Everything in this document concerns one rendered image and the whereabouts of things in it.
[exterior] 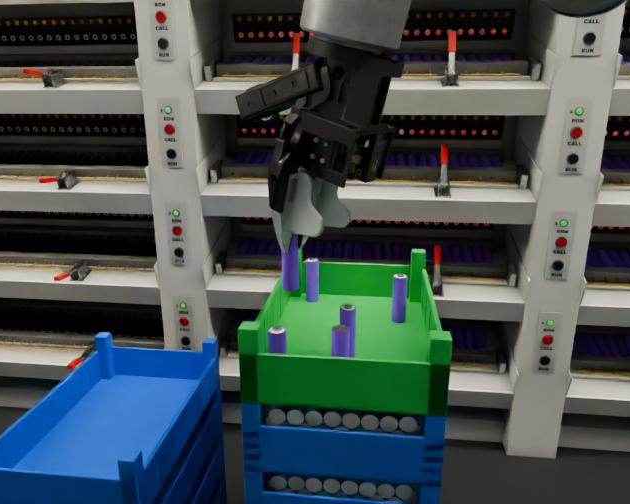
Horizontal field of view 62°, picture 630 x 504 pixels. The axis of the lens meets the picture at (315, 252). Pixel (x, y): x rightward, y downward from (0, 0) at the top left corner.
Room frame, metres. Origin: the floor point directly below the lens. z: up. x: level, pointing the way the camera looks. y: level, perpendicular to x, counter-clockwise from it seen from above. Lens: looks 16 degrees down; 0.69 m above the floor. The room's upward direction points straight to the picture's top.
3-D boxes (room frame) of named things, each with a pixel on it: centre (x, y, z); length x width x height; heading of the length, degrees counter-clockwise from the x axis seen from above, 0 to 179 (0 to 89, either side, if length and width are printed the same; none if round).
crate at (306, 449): (0.59, -0.04, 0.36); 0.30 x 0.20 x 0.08; 173
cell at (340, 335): (0.48, -0.03, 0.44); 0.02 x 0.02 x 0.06
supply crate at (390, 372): (0.59, -0.04, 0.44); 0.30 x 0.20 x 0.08; 173
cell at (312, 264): (0.72, 0.00, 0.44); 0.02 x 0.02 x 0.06
